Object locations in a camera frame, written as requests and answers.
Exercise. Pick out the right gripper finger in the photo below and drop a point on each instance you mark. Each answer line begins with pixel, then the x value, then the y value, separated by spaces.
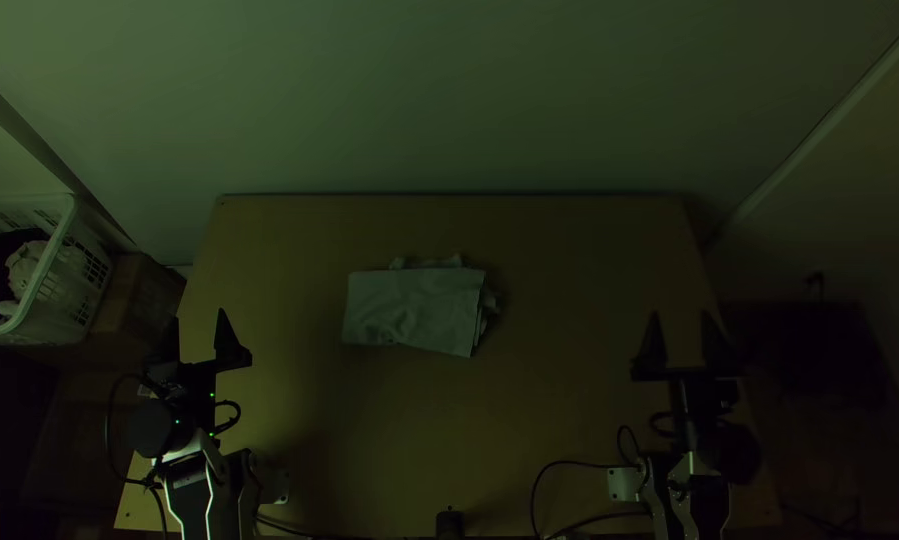
pixel 713 339
pixel 652 341

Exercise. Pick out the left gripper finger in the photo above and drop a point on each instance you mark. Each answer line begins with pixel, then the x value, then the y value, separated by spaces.
pixel 226 337
pixel 172 341

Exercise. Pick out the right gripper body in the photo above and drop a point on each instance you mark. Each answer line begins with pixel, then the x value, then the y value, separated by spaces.
pixel 681 370

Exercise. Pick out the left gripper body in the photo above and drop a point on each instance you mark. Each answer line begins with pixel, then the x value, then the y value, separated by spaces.
pixel 207 367

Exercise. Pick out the white t-shirt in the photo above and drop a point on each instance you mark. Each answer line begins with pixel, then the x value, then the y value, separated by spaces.
pixel 415 309

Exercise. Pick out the white laundry basket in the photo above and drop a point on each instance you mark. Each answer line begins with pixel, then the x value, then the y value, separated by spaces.
pixel 74 279

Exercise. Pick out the heap of clothes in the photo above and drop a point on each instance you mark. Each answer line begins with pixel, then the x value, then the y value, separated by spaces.
pixel 14 271

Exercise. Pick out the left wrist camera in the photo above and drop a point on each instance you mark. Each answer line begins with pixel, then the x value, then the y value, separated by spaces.
pixel 162 379

